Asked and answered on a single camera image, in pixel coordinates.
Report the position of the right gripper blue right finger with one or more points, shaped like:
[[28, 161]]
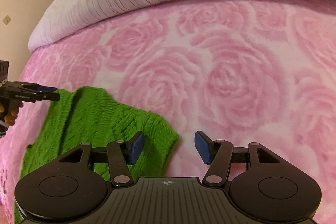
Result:
[[217, 155]]

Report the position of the brass wall switch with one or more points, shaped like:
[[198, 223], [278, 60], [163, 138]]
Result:
[[6, 20]]

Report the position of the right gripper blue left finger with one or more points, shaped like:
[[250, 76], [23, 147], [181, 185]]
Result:
[[122, 153]]

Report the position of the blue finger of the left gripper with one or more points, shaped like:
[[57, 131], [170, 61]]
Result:
[[41, 88]]

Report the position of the person left hand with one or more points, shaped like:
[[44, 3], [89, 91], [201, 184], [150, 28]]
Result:
[[12, 113]]

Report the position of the pink floral bed blanket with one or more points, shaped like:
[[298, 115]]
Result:
[[240, 70]]

